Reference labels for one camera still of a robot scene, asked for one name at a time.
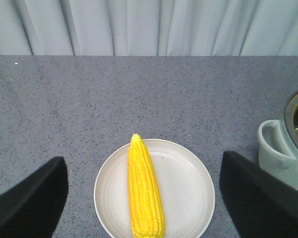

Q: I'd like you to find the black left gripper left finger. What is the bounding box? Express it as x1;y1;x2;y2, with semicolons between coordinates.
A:
0;157;69;238

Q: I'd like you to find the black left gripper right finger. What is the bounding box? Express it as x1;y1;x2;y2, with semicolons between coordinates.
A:
220;151;298;238

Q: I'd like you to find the green electric cooking pot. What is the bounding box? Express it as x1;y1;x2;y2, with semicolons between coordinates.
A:
257;91;298;190

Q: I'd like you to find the beige round plate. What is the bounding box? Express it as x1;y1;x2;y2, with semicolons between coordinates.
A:
93;139;215;238

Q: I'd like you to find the white pleated curtain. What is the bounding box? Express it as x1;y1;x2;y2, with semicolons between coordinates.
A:
0;0;298;56

